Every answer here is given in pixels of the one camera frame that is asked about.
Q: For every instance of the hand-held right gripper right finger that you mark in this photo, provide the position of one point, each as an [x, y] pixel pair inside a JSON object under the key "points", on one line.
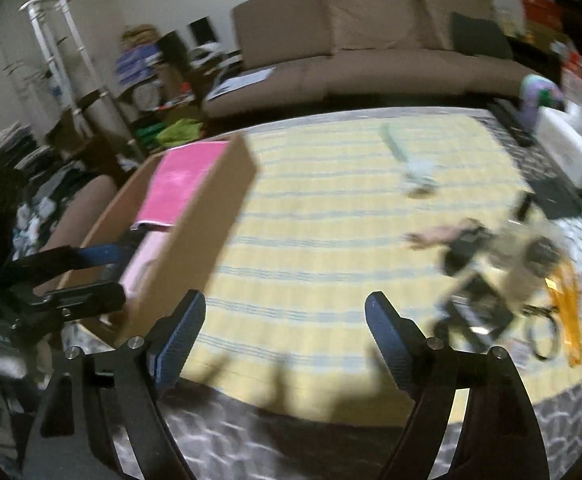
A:
{"points": [[388, 340]]}

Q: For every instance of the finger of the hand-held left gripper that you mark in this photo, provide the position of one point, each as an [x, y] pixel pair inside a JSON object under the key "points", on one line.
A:
{"points": [[91, 256], [86, 299]]}

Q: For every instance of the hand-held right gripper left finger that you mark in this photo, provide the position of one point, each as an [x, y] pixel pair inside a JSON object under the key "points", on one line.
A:
{"points": [[178, 345]]}

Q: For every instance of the brown cardboard box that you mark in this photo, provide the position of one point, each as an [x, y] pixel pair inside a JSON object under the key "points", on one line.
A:
{"points": [[206, 220]]}

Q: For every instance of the light pink box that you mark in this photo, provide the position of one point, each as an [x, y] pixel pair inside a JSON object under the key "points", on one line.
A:
{"points": [[141, 265]]}

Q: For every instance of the person's bare leg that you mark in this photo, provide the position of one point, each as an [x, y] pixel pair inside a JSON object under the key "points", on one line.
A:
{"points": [[86, 205]]}

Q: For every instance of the floral patterned clothing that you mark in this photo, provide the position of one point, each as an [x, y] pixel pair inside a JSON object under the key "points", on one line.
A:
{"points": [[36, 220]]}

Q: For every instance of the black open case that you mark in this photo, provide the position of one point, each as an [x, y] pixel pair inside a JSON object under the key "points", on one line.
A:
{"points": [[481, 305]]}

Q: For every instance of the black hair clip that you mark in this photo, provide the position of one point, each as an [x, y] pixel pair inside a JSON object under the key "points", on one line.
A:
{"points": [[463, 255]]}

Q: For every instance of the pink cosmetic tube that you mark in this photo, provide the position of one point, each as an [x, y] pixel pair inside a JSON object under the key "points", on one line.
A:
{"points": [[441, 235]]}

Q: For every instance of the bright pink book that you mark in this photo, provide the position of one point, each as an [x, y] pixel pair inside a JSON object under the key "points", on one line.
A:
{"points": [[181, 180]]}

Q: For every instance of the yellow checked cloth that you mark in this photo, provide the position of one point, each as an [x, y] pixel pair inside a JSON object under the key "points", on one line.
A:
{"points": [[321, 235]]}

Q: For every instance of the white paper label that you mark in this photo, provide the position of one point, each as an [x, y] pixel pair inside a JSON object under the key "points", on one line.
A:
{"points": [[518, 355]]}

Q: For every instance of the green cloth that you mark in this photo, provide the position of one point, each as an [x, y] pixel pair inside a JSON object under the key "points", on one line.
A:
{"points": [[178, 132]]}

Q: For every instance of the glass jar with metal lid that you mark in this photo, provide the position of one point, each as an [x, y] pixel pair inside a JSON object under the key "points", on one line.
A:
{"points": [[541, 255]]}

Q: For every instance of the orange transparent comb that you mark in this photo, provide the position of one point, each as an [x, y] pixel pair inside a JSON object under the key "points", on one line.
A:
{"points": [[566, 320]]}

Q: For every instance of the green white brush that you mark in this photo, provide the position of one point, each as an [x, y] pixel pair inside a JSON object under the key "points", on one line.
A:
{"points": [[396, 145]]}

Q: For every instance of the purple boxes stack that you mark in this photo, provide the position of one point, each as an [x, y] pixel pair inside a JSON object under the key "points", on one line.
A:
{"points": [[138, 62]]}

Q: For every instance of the white metal rack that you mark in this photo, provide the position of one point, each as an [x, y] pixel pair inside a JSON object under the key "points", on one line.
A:
{"points": [[51, 55]]}

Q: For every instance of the black slate mat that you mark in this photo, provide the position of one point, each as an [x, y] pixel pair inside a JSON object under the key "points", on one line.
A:
{"points": [[556, 197]]}

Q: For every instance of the white papers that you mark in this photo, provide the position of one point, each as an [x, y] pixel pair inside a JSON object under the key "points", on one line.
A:
{"points": [[241, 82]]}

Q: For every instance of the white curved device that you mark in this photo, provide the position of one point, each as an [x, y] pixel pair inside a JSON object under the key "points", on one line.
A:
{"points": [[206, 52]]}

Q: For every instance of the wide black remote control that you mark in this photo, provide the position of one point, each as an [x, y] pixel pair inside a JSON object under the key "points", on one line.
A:
{"points": [[513, 125]]}

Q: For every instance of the black speaker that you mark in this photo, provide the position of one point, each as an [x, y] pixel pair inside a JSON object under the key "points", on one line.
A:
{"points": [[203, 30]]}

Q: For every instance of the brown sofa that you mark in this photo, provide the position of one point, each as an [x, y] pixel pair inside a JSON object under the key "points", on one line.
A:
{"points": [[371, 75]]}

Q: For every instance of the white tissue box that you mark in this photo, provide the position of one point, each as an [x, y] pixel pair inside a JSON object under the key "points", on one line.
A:
{"points": [[566, 140]]}

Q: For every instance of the dark grey cushion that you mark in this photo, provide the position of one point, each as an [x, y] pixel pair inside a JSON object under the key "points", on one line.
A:
{"points": [[481, 35]]}

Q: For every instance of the wide brown sofa cushion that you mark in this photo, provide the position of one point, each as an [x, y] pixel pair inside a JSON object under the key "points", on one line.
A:
{"points": [[371, 15]]}

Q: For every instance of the narrow brown sofa cushion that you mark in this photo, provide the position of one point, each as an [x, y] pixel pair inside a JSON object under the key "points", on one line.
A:
{"points": [[443, 2]]}

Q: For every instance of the red boxes stack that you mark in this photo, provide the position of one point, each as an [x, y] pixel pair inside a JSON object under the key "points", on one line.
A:
{"points": [[538, 7]]}

